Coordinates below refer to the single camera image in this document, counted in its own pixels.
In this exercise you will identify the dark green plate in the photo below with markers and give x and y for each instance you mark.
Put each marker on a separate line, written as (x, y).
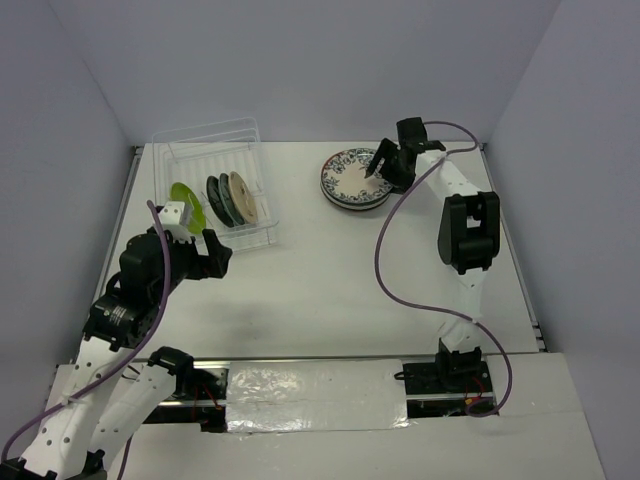
(216, 203)

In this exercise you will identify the white pink plate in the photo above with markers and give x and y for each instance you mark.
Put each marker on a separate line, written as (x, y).
(326, 194)

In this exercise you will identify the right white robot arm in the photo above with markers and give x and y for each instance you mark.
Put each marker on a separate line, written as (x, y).
(469, 234)

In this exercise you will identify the silver foil tape patch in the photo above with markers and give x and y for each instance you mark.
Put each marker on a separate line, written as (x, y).
(315, 396)

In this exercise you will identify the dark patterned plate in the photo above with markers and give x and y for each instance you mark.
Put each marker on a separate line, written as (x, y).
(343, 177)

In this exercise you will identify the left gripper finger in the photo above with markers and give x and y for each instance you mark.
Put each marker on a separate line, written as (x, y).
(211, 241)
(219, 257)

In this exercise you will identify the teal green plate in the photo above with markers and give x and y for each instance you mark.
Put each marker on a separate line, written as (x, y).
(227, 201)

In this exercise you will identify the white wire dish rack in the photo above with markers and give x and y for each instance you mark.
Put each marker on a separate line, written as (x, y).
(219, 171)

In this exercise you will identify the lime green plate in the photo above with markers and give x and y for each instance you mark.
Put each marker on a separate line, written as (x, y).
(180, 192)

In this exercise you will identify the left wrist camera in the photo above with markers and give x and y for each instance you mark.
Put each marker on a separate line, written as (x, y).
(175, 217)

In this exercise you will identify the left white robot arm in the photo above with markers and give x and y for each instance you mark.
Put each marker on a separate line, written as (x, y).
(100, 350)

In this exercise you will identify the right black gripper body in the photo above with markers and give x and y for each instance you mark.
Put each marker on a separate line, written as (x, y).
(392, 171)

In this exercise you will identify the beige plate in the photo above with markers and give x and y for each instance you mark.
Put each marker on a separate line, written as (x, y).
(242, 198)

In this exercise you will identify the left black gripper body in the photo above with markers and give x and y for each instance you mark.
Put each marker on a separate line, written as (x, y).
(186, 262)

